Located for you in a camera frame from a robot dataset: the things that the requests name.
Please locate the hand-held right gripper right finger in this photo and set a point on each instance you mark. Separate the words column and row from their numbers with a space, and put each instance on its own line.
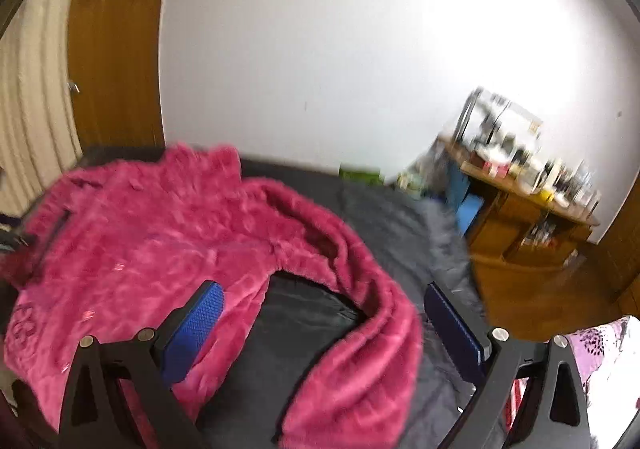
column 452, row 326

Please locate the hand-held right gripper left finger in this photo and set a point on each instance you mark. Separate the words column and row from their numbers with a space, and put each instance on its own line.
column 199, row 316

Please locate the pink fleece garment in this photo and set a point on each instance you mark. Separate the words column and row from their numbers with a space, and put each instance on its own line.
column 165, row 239

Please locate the dark grey bed sheet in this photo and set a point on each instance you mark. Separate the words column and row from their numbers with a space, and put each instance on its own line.
column 400, row 229

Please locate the blue bag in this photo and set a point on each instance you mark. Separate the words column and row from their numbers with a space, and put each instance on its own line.
column 462, row 209

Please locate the cluttered wooden desk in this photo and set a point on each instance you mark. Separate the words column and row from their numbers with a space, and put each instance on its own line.
column 520, row 229

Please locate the green bag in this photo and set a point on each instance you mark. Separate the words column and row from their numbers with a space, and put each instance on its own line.
column 360, row 175

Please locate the brown wooden wardrobe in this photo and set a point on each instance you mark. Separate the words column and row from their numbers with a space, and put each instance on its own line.
column 622, row 254

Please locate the clear display case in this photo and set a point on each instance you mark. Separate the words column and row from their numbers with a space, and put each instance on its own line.
column 495, row 121

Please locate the brown wooden door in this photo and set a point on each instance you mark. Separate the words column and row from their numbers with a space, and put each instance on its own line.
column 117, row 44

